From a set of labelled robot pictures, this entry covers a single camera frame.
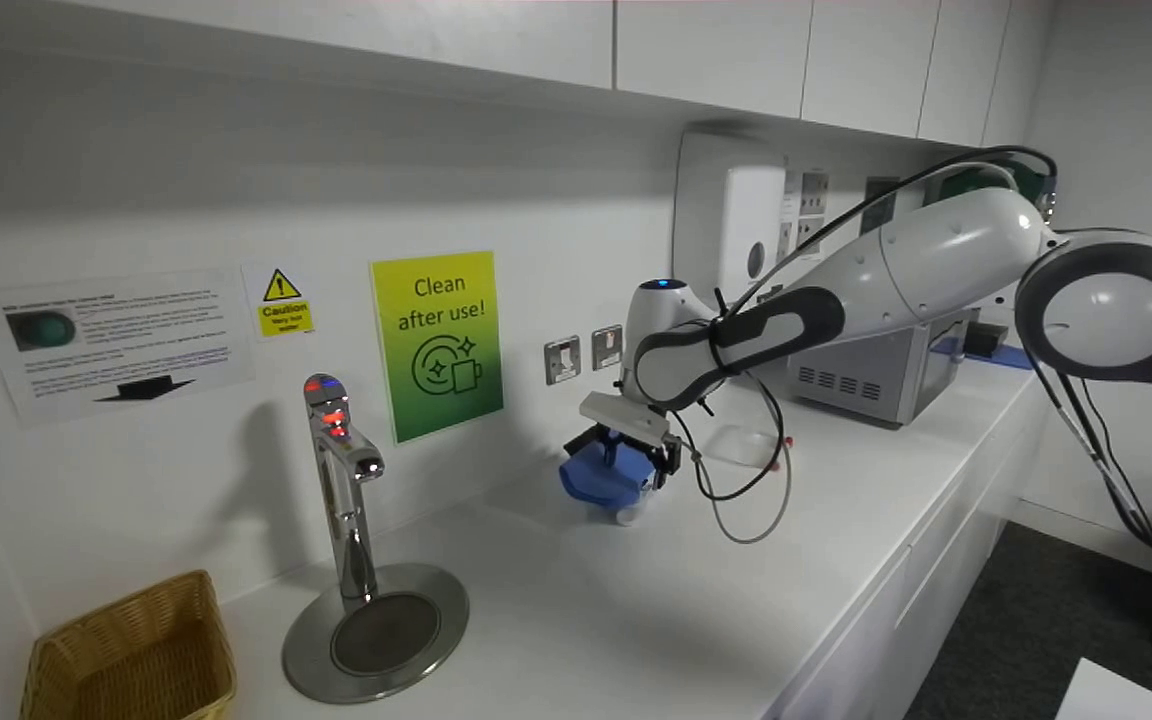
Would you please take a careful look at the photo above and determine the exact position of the white floor board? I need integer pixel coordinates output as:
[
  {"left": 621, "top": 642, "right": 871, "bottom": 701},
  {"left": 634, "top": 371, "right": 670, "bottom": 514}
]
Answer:
[{"left": 1053, "top": 657, "right": 1152, "bottom": 720}]

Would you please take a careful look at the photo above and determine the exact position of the chrome tap with red light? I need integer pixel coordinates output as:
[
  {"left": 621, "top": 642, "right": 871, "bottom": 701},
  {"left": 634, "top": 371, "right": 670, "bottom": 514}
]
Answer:
[{"left": 302, "top": 371, "right": 388, "bottom": 613}]

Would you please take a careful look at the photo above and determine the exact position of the white wall cabinet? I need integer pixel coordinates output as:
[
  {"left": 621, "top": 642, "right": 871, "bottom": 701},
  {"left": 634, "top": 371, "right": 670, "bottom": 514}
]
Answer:
[{"left": 70, "top": 0, "right": 1062, "bottom": 150}]

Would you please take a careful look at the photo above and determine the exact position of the white instruction sheet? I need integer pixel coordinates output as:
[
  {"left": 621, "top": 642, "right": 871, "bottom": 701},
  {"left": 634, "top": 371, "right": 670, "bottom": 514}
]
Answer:
[{"left": 0, "top": 271, "right": 248, "bottom": 418}]

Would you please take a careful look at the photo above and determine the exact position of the stainless steel appliance box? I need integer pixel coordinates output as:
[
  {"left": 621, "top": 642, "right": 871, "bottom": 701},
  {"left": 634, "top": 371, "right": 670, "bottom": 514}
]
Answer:
[{"left": 787, "top": 306, "right": 975, "bottom": 431}]

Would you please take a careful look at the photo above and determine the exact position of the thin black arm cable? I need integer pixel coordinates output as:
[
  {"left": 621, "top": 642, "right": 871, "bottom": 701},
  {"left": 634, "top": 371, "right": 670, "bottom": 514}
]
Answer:
[{"left": 664, "top": 139, "right": 1066, "bottom": 547}]

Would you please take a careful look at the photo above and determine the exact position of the yellow warning sign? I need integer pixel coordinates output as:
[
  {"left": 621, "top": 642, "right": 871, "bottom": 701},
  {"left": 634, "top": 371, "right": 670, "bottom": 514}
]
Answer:
[{"left": 255, "top": 264, "right": 315, "bottom": 338}]

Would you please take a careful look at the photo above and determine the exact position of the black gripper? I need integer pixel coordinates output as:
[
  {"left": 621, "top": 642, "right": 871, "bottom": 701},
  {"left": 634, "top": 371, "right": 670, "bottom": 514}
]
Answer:
[{"left": 627, "top": 431, "right": 683, "bottom": 487}]

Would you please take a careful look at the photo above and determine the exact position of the white base cabinet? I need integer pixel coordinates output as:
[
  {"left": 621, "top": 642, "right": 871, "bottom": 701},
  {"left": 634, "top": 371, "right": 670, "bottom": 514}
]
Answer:
[{"left": 761, "top": 383, "right": 1053, "bottom": 720}]

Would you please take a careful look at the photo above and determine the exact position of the white paper towel dispenser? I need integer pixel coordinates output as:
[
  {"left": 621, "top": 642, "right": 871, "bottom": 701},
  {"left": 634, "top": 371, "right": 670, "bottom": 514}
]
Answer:
[{"left": 671, "top": 125, "right": 793, "bottom": 314}]

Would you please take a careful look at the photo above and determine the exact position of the blue cloth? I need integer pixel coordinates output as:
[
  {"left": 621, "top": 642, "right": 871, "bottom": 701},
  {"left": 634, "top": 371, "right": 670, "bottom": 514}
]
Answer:
[{"left": 558, "top": 427, "right": 670, "bottom": 520}]

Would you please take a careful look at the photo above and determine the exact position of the green clean after use poster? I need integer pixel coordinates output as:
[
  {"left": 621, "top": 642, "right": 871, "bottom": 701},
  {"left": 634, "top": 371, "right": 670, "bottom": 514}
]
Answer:
[{"left": 370, "top": 247, "right": 508, "bottom": 449}]

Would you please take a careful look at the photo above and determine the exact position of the blue flat pad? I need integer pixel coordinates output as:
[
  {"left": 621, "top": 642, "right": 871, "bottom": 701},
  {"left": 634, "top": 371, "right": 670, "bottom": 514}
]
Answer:
[{"left": 970, "top": 337, "right": 1047, "bottom": 376}]

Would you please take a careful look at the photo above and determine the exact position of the black wall socket plate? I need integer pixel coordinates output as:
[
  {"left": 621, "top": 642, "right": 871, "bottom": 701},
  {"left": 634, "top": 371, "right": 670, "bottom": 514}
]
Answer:
[{"left": 862, "top": 176, "right": 903, "bottom": 236}]

